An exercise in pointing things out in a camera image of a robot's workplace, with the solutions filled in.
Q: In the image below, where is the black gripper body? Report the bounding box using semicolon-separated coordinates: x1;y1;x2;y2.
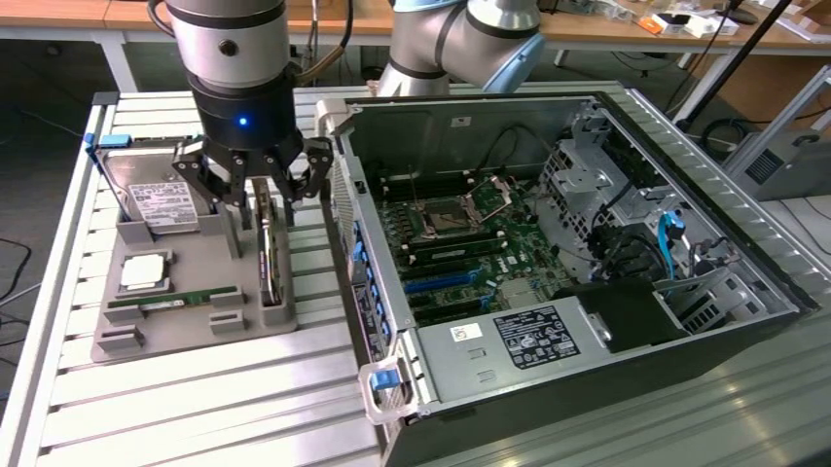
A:
191;75;306;164

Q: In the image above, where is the graphics card with black fan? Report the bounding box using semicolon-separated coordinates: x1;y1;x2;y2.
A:
250;174;291;308

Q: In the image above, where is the silver hard disk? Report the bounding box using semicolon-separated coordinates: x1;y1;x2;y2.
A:
96;145;216;235

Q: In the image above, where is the blue disk caddy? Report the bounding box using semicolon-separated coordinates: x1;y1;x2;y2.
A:
83;131;208;215

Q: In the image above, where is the grey parts rack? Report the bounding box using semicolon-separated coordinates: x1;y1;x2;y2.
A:
90;164;299;364

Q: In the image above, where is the CPU socket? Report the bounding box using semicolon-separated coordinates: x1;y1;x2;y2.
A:
415;197;486;239

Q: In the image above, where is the silver CPU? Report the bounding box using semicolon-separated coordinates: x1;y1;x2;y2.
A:
120;255;168;292

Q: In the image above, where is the brown cardboard box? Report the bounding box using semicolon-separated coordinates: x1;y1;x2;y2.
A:
287;0;346;21

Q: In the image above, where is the green RAM stick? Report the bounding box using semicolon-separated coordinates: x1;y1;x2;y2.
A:
107;285;236;312

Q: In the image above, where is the black RAM stick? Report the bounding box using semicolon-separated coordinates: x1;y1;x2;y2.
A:
412;240;506;264

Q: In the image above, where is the metal socket cover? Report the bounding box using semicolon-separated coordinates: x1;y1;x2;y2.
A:
460;175;521;226

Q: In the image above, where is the green motherboard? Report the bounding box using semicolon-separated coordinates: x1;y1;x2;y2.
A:
375;169;573;327

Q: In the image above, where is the wooden office desk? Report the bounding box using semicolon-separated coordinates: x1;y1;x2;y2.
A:
0;0;395;94
542;0;831;123

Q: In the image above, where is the black expansion slot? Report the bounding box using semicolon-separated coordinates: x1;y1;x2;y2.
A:
414;304;493;328

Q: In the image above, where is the metal disk bay cage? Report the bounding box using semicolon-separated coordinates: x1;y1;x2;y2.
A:
538;104;683;230

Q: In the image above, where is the silver chipset heatsink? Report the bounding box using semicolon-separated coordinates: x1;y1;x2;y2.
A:
506;280;555;308

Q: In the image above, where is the grey power supply unit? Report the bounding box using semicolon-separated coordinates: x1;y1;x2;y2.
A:
415;294;615;405

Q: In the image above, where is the open black PC case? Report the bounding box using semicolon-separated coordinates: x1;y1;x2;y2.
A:
315;87;821;467

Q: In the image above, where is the white box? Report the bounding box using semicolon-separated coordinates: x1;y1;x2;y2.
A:
653;12;739;39

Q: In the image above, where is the metal disk bay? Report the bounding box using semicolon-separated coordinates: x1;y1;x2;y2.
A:
653;267;767;337

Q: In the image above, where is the black stand pole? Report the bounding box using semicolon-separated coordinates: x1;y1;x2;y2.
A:
674;0;799;130

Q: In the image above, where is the black monitor stand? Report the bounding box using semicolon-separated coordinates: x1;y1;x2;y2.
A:
713;0;759;25

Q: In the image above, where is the black wire bundle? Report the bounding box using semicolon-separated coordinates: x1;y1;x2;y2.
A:
587;228;670;283

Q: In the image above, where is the blue wire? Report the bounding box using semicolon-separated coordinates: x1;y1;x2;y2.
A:
655;211;687;283

